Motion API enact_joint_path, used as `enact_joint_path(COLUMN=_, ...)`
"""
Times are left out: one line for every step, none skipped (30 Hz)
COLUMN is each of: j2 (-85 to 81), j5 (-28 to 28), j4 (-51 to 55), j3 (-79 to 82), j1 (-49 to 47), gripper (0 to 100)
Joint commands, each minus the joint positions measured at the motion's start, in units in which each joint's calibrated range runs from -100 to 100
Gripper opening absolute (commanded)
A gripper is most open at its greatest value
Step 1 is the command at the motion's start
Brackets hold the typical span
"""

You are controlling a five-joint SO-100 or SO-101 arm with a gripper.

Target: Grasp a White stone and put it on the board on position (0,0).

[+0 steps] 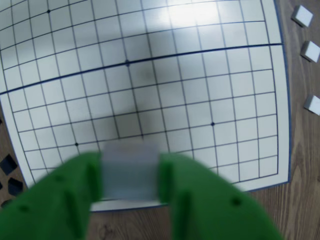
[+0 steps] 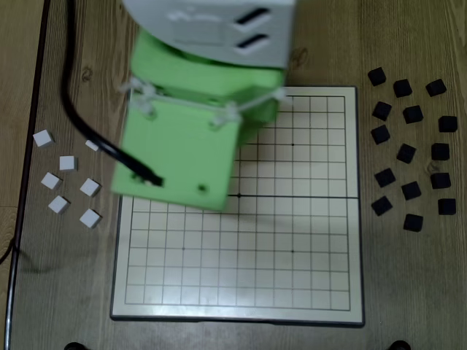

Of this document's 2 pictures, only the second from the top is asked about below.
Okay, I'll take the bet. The white Go board with grid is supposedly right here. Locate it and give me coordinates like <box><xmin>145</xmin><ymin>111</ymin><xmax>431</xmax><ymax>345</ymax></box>
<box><xmin>109</xmin><ymin>85</ymin><xmax>366</xmax><ymax>328</ymax></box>

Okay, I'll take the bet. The black cube stone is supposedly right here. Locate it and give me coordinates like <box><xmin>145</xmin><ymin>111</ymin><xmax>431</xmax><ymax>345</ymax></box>
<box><xmin>366</xmin><ymin>66</ymin><xmax>387</xmax><ymax>88</ymax></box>
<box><xmin>370</xmin><ymin>124</ymin><xmax>392</xmax><ymax>145</ymax></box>
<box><xmin>402</xmin><ymin>104</ymin><xmax>425</xmax><ymax>125</ymax></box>
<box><xmin>430</xmin><ymin>142</ymin><xmax>451</xmax><ymax>162</ymax></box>
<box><xmin>437</xmin><ymin>114</ymin><xmax>459</xmax><ymax>133</ymax></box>
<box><xmin>429</xmin><ymin>171</ymin><xmax>452</xmax><ymax>190</ymax></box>
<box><xmin>374</xmin><ymin>168</ymin><xmax>397</xmax><ymax>189</ymax></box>
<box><xmin>436</xmin><ymin>198</ymin><xmax>458</xmax><ymax>217</ymax></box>
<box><xmin>395</xmin><ymin>143</ymin><xmax>418</xmax><ymax>164</ymax></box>
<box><xmin>402</xmin><ymin>213</ymin><xmax>425</xmax><ymax>233</ymax></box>
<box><xmin>425</xmin><ymin>78</ymin><xmax>448</xmax><ymax>98</ymax></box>
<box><xmin>400</xmin><ymin>181</ymin><xmax>422</xmax><ymax>201</ymax></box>
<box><xmin>393</xmin><ymin>78</ymin><xmax>414</xmax><ymax>98</ymax></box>
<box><xmin>371</xmin><ymin>101</ymin><xmax>393</xmax><ymax>122</ymax></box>
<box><xmin>371</xmin><ymin>195</ymin><xmax>394</xmax><ymax>217</ymax></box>

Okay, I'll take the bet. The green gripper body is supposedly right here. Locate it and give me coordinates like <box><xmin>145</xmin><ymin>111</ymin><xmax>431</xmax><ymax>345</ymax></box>
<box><xmin>110</xmin><ymin>98</ymin><xmax>242</xmax><ymax>211</ymax></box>

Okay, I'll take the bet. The thick black camera cable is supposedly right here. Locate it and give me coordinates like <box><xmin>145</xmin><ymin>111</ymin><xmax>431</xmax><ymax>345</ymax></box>
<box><xmin>61</xmin><ymin>0</ymin><xmax>164</xmax><ymax>189</ymax></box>

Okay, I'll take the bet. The thin dark wire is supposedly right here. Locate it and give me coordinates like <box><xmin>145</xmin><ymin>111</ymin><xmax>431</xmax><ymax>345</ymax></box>
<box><xmin>0</xmin><ymin>233</ymin><xmax>19</xmax><ymax>265</ymax></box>

